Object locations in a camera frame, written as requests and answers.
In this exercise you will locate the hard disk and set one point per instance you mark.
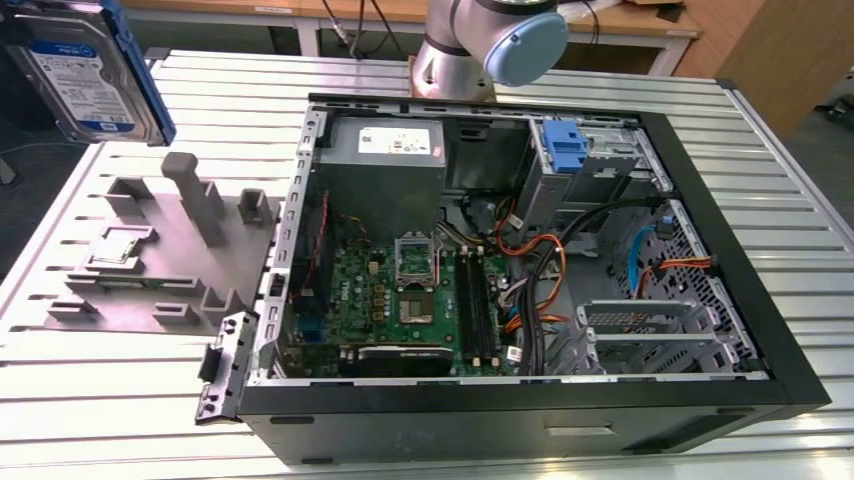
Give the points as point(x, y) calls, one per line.
point(80, 75)

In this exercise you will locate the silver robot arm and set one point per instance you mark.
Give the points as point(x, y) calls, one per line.
point(453, 60)

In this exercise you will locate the grey metal disk bay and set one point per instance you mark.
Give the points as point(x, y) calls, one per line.
point(640, 306)

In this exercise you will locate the grey power supply unit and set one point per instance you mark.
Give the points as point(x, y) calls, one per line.
point(380, 200)

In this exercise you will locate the CPU socket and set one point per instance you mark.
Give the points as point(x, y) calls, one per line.
point(420, 307)

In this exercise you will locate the black RAM slot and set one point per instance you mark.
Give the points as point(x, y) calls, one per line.
point(468, 305)
point(487, 305)

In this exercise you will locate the green motherboard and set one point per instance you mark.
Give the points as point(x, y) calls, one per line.
point(360, 300)

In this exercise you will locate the black graphics card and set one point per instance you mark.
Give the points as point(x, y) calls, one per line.
point(400, 362)

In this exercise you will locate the grey metal drive cage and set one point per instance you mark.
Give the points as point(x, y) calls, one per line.
point(600, 190)

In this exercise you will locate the black open PC case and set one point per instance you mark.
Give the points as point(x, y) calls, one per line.
point(467, 420)

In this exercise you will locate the grey parts rack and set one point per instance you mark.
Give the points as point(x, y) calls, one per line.
point(187, 270)

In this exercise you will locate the green RAM stick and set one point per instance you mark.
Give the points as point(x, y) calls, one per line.
point(129, 285)

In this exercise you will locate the silver CPU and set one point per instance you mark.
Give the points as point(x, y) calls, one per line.
point(114, 248)

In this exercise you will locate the white framed wooden desk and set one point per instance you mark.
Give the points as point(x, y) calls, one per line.
point(667, 20)

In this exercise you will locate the brown wooden cabinet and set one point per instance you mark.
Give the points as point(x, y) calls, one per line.
point(787, 60)

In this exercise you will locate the black chair base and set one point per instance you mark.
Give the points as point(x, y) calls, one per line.
point(842, 107)

